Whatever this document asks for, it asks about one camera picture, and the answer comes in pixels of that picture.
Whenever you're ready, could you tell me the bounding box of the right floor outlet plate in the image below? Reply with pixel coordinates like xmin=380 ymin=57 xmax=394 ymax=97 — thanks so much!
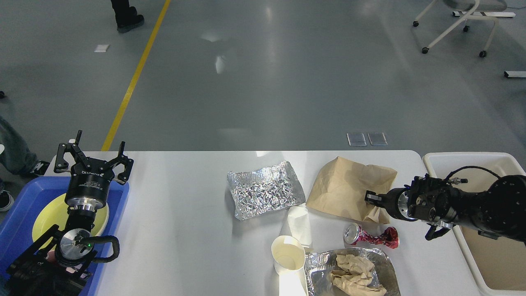
xmin=367 ymin=132 xmax=388 ymax=146

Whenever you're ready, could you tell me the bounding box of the person in grey trousers sneakers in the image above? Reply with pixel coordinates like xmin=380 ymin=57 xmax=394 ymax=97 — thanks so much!
xmin=0 ymin=115 xmax=51 ymax=212

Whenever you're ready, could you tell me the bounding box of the yellow plastic plate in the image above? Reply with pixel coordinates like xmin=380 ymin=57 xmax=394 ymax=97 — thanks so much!
xmin=32 ymin=193 xmax=104 ymax=242

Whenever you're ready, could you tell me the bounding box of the left floor outlet plate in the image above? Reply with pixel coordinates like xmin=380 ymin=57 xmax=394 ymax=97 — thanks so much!
xmin=347 ymin=132 xmax=367 ymax=147

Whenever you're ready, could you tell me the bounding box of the floor outlet plate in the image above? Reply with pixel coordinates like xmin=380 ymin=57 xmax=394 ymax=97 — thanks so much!
xmin=367 ymin=132 xmax=388 ymax=146
xmin=347 ymin=132 xmax=367 ymax=147

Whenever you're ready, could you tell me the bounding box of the brown paper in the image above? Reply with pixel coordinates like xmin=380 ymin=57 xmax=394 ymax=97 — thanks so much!
xmin=330 ymin=254 xmax=387 ymax=296

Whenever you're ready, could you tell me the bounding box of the crumpled foil tray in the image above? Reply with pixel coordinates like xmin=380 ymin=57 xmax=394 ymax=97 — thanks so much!
xmin=226 ymin=161 xmax=306 ymax=221

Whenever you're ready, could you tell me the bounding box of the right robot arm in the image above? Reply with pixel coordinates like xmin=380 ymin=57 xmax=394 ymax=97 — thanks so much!
xmin=365 ymin=171 xmax=526 ymax=243

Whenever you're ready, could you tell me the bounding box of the white paper cup lying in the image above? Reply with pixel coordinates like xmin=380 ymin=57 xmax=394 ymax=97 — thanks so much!
xmin=287 ymin=206 xmax=312 ymax=248

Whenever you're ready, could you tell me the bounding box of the white paper cup upright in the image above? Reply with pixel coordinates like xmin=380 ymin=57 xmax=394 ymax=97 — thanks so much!
xmin=271 ymin=235 xmax=306 ymax=275

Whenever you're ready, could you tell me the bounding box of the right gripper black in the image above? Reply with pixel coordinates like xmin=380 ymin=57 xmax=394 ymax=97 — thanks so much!
xmin=365 ymin=188 xmax=411 ymax=222

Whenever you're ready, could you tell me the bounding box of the foil tray with paper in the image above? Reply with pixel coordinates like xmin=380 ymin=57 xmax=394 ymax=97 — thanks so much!
xmin=305 ymin=247 xmax=401 ymax=296

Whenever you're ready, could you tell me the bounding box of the blue plastic tray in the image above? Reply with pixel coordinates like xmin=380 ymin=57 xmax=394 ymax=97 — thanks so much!
xmin=1 ymin=177 xmax=129 ymax=296

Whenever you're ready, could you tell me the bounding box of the pink mug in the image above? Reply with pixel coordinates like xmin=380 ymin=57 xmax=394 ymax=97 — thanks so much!
xmin=46 ymin=250 xmax=58 ymax=264

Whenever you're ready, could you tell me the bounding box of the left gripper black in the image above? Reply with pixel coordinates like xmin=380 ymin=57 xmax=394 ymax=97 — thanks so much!
xmin=54 ymin=130 xmax=134 ymax=212

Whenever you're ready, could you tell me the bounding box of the brown paper bag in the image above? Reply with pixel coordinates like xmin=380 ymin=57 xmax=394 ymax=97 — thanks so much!
xmin=306 ymin=157 xmax=397 ymax=224

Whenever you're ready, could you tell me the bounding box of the white rolling chair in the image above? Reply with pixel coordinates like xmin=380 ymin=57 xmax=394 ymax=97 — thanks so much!
xmin=419 ymin=0 xmax=517 ymax=59

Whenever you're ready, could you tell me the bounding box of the passerby in black shoes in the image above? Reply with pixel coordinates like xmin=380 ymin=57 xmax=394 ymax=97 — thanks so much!
xmin=111 ymin=0 xmax=145 ymax=34

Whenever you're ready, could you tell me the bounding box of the crushed red soda can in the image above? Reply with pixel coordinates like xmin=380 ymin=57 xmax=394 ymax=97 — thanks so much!
xmin=343 ymin=222 xmax=399 ymax=249

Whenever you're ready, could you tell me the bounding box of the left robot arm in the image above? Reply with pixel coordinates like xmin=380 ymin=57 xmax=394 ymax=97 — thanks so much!
xmin=6 ymin=130 xmax=134 ymax=296

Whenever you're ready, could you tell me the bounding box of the white furniture leg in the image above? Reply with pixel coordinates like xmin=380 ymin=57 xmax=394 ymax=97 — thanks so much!
xmin=503 ymin=71 xmax=526 ymax=79

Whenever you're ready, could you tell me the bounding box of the white plastic bin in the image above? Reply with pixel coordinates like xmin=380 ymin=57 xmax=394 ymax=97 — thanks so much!
xmin=423 ymin=152 xmax=526 ymax=296

